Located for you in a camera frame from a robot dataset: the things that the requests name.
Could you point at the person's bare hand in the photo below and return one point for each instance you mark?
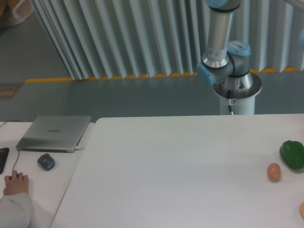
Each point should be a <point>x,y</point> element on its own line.
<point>16,183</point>

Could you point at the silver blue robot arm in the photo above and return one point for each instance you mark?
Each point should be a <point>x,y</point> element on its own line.
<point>222,47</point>

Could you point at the white sleeved forearm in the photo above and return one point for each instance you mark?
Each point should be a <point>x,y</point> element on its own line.
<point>16,211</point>

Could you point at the black keyboard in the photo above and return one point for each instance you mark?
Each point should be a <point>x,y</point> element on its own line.
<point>4,152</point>

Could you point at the silver closed laptop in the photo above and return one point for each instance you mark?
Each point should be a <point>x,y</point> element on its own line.
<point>54,133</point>

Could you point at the corrugated white folding partition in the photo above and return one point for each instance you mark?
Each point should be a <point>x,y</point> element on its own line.
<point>109,38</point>

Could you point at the brown egg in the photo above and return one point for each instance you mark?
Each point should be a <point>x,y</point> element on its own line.
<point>274,172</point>

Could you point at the green bell pepper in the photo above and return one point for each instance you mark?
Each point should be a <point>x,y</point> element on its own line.
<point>292,153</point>

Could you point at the orange fruit at edge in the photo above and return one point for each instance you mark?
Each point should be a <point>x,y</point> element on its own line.
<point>301,210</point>

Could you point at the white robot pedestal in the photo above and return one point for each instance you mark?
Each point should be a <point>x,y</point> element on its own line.
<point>237,94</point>

